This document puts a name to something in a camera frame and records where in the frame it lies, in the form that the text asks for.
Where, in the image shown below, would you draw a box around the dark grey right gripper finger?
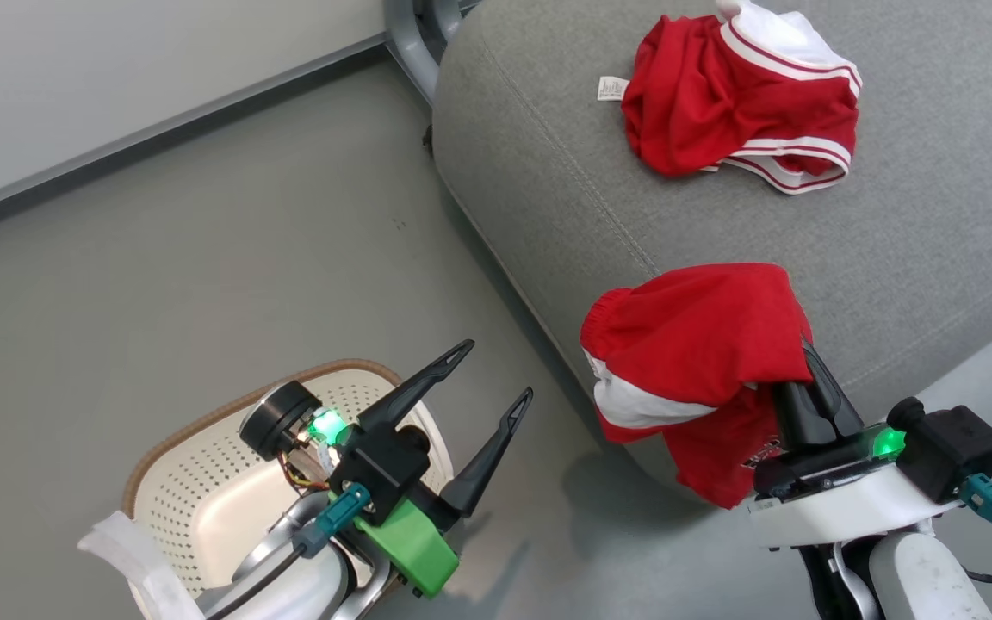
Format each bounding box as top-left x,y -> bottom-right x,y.
772,381 -> 826,452
800,339 -> 865,443

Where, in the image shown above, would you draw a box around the red garment with white panel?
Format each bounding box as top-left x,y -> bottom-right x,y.
580,263 -> 815,511

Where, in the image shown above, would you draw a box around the black and green left gripper body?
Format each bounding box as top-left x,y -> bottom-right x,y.
328,425 -> 461,599

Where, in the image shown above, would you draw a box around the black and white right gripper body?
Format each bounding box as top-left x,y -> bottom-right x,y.
748,422 -> 964,550

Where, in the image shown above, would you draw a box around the cream perforated laundry basket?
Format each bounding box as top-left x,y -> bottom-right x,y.
78,359 -> 456,620

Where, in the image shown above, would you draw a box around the grey wall baseboard strip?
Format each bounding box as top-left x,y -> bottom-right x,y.
0,33 -> 391,235

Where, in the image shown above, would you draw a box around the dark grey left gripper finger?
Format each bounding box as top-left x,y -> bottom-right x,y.
356,339 -> 475,434
439,387 -> 535,519

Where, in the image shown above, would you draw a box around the grey fabric sofa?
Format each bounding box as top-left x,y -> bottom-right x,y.
430,0 -> 992,502

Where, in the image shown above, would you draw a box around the red shorts with striped trim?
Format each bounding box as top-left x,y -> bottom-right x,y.
597,0 -> 864,196

